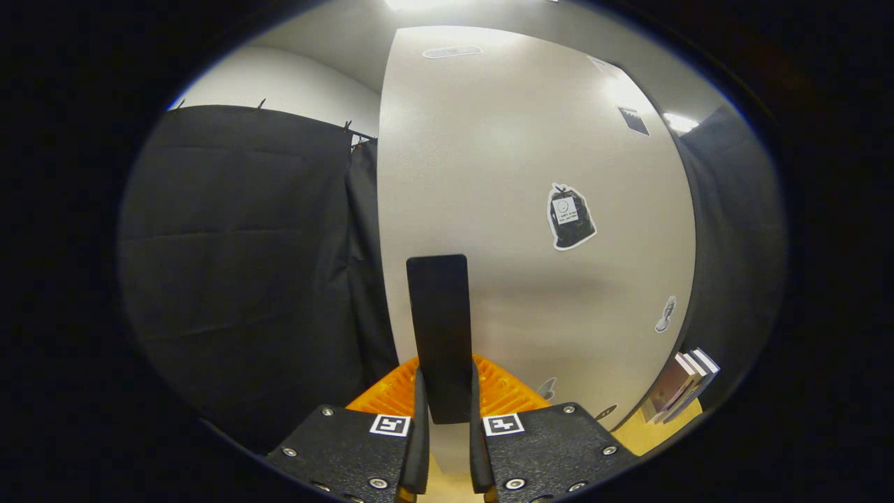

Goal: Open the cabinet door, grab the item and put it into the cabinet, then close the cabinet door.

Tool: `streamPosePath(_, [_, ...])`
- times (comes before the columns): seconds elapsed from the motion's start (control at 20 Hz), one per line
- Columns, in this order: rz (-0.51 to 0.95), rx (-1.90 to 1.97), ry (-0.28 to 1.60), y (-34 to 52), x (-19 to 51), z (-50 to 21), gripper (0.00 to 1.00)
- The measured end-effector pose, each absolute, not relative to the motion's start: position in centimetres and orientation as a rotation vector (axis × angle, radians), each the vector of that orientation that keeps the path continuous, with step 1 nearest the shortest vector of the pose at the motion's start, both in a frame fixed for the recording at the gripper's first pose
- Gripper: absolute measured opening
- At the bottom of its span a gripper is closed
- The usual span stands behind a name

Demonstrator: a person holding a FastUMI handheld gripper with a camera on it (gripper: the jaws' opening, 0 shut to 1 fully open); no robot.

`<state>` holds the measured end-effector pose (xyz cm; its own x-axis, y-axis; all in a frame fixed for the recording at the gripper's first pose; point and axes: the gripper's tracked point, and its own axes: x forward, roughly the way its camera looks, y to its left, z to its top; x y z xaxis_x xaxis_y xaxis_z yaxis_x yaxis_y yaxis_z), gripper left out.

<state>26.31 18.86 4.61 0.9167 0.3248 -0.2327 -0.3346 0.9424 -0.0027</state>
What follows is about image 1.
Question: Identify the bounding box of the black door handle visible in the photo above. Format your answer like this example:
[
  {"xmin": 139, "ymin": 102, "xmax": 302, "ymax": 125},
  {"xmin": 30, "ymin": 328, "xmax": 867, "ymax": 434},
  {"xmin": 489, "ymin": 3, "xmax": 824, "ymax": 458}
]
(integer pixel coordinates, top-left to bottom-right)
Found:
[{"xmin": 406, "ymin": 254, "xmax": 472, "ymax": 425}]

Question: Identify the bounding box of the white and orange book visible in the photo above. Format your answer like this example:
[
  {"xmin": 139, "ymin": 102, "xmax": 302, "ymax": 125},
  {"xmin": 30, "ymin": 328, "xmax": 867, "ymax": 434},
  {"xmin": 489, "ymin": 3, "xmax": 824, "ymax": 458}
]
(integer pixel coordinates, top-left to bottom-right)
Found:
[{"xmin": 660, "ymin": 351, "xmax": 710, "ymax": 422}]

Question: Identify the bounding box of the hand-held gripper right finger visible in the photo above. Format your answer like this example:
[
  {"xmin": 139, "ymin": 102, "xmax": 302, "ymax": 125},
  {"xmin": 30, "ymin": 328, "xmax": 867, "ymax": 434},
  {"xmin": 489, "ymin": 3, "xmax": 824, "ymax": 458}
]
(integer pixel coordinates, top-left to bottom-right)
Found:
[{"xmin": 469, "ymin": 355, "xmax": 640, "ymax": 503}]

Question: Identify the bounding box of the black backdrop cloth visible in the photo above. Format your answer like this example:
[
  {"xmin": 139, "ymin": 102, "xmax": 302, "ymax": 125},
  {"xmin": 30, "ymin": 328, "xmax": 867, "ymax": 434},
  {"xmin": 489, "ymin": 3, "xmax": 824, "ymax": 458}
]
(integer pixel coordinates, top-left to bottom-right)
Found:
[{"xmin": 119, "ymin": 105, "xmax": 786, "ymax": 455}]

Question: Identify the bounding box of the maroon book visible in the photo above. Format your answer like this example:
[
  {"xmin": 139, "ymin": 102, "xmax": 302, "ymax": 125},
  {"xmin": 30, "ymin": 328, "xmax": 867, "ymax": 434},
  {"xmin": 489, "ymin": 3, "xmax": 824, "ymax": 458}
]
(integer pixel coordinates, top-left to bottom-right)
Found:
[{"xmin": 643, "ymin": 353, "xmax": 696, "ymax": 420}]

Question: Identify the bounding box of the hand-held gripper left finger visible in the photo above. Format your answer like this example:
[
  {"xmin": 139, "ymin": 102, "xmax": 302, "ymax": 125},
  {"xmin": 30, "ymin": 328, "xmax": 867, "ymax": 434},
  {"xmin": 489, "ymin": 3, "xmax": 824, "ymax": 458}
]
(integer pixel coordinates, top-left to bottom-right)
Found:
[{"xmin": 265, "ymin": 356, "xmax": 430, "ymax": 503}]

